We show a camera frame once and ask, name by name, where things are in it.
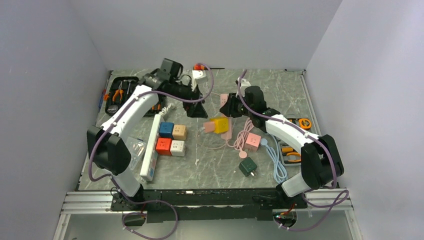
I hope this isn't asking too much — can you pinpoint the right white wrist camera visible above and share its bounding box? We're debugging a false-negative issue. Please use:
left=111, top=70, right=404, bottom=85
left=236, top=78, right=251, bottom=97

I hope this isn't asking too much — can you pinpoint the blue cube adapter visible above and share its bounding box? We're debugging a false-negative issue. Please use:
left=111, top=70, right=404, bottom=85
left=158, top=121, right=174, bottom=139

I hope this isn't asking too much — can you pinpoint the pink power strip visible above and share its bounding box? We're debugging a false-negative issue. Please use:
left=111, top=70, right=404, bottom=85
left=202, top=93, right=233, bottom=141

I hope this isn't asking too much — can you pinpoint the clear plastic screw box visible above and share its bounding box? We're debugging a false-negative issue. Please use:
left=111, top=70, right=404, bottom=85
left=125, top=136, right=147, bottom=170

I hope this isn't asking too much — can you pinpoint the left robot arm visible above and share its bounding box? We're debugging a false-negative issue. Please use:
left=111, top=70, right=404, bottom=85
left=86, top=58, right=211, bottom=210

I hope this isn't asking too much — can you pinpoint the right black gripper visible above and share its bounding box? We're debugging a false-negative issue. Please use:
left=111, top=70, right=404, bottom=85
left=220, top=92, right=254, bottom=118

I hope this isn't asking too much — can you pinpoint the white cube adapter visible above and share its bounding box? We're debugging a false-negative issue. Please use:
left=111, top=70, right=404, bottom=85
left=170, top=139, right=186, bottom=157

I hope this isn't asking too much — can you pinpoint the blue red pen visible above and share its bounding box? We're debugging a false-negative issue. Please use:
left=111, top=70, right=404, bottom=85
left=98, top=88, right=106, bottom=111

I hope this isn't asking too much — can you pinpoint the grey tool case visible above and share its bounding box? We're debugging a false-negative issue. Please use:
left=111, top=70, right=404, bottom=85
left=277, top=114, right=317, bottom=166

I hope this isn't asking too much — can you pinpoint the dark green cube adapter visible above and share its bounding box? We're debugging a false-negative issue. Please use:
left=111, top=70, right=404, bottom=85
left=238, top=157, right=258, bottom=177

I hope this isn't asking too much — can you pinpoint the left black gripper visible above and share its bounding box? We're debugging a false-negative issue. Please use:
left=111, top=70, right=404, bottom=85
left=169, top=78, right=208, bottom=118

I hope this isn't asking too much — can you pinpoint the black tool case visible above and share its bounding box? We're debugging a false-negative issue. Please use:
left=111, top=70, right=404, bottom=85
left=103, top=73, right=164, bottom=116

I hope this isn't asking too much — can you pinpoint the wooden beige cube adapter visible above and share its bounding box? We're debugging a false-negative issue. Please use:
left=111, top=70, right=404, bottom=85
left=172, top=124, right=188, bottom=141

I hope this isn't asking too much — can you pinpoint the pink cube socket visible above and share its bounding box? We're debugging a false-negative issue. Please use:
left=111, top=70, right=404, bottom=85
left=244, top=132, right=262, bottom=153

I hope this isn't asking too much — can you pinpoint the aluminium rail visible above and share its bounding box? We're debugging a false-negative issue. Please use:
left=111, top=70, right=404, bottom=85
left=60, top=188, right=354, bottom=216

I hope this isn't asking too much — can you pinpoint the light blue cable with plug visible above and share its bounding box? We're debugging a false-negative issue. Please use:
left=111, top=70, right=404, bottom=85
left=259, top=135, right=288, bottom=184

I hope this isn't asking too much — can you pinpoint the red cube adapter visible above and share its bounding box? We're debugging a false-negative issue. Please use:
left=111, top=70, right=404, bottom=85
left=155, top=137, right=173, bottom=156

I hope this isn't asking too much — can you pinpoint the black base bar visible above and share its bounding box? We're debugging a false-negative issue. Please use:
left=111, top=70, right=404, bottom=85
left=110, top=188, right=307, bottom=223

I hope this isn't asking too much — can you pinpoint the yellow cube adapter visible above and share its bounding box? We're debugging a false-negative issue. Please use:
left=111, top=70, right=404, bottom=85
left=210, top=116, right=230, bottom=134

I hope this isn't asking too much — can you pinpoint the orange handled screwdriver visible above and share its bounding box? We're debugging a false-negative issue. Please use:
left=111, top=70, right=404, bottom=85
left=193, top=64, right=224, bottom=71

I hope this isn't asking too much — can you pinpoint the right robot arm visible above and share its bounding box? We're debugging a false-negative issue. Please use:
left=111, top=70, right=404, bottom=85
left=219, top=86, right=344, bottom=208

